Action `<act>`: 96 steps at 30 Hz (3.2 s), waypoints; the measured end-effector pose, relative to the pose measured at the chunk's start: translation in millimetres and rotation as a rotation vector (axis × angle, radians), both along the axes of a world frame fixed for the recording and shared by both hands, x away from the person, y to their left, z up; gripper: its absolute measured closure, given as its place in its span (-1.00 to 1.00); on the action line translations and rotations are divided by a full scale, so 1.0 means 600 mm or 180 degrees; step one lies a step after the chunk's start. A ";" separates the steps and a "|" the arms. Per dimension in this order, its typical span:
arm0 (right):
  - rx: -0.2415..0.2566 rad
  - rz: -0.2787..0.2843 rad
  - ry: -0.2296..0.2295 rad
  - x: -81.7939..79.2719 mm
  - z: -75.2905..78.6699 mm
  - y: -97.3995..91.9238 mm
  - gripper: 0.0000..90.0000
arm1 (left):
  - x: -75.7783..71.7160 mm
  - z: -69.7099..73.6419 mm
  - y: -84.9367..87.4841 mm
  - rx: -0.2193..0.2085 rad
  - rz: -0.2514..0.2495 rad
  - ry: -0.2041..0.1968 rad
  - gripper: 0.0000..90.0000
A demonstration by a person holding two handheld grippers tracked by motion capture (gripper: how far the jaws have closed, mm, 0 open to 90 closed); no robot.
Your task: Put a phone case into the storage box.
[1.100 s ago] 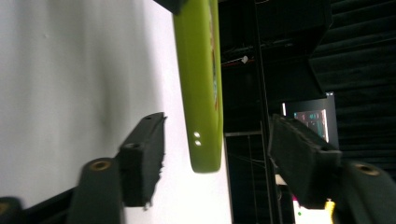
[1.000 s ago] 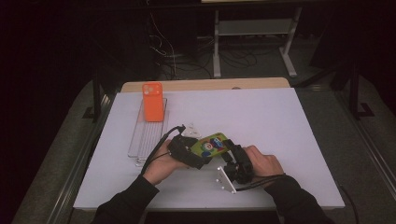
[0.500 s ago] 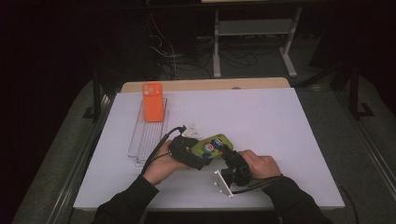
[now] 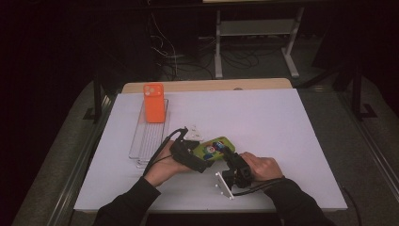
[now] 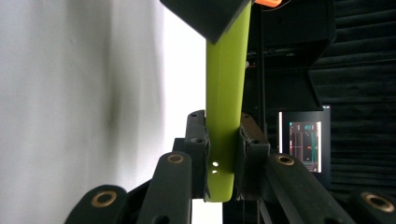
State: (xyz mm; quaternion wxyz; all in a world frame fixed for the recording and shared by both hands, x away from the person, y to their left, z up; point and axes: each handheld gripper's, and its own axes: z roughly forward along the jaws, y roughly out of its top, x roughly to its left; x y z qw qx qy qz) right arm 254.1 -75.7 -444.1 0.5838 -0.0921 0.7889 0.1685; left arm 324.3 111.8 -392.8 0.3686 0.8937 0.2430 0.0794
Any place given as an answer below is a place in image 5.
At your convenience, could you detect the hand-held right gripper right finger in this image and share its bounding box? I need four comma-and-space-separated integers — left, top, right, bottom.
235, 113, 271, 200

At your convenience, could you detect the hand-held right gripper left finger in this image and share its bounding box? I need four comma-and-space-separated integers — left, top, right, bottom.
183, 109, 211, 200

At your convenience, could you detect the green cartoon phone case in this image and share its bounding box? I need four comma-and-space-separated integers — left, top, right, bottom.
204, 0, 252, 203

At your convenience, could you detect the computer monitor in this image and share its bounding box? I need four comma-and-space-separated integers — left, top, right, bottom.
277, 105, 332, 182

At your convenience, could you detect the black equipment stand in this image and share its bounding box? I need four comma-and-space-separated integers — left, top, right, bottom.
248, 0, 337, 111

